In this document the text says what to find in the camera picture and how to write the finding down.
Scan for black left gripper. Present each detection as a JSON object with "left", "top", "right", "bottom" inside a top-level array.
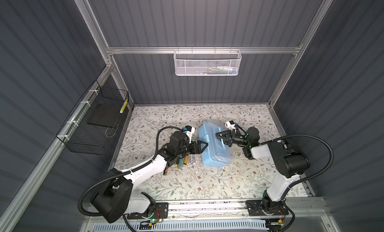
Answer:
[{"left": 175, "top": 140, "right": 208, "bottom": 158}]

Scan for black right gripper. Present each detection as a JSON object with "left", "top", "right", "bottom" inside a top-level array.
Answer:
[{"left": 215, "top": 131, "right": 250, "bottom": 148}]

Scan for light blue plastic tool box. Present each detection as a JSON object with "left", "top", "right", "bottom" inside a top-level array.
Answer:
[{"left": 198, "top": 120, "right": 234, "bottom": 168}]

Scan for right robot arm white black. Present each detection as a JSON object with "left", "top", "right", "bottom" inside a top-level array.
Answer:
[{"left": 216, "top": 127, "right": 310, "bottom": 215}]

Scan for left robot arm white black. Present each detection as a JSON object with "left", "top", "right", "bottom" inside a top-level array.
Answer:
[{"left": 78, "top": 131, "right": 209, "bottom": 223}]

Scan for teal utility knife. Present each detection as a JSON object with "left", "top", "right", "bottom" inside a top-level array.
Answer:
[{"left": 177, "top": 158, "right": 184, "bottom": 167}]

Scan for items in white basket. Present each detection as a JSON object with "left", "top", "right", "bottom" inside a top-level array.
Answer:
[{"left": 199, "top": 66, "right": 238, "bottom": 75}]

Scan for yellow green tube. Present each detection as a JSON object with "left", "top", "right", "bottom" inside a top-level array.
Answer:
[{"left": 119, "top": 99, "right": 128, "bottom": 114}]

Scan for black pad in basket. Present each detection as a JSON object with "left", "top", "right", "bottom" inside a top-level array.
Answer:
[{"left": 87, "top": 104, "right": 121, "bottom": 128}]

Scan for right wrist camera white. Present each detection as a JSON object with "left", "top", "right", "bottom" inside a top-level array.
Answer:
[{"left": 225, "top": 120, "right": 237, "bottom": 130}]

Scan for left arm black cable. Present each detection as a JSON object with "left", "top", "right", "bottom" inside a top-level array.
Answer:
[{"left": 77, "top": 126, "right": 184, "bottom": 217}]

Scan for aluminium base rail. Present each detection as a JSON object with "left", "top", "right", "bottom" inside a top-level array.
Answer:
[{"left": 133, "top": 197, "right": 330, "bottom": 220}]

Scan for white wire mesh basket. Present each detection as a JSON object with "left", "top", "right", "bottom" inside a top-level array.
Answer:
[{"left": 173, "top": 49, "right": 242, "bottom": 76}]

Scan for black wire mesh basket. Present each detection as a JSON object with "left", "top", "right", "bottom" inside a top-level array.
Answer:
[{"left": 57, "top": 81, "right": 130, "bottom": 155}]

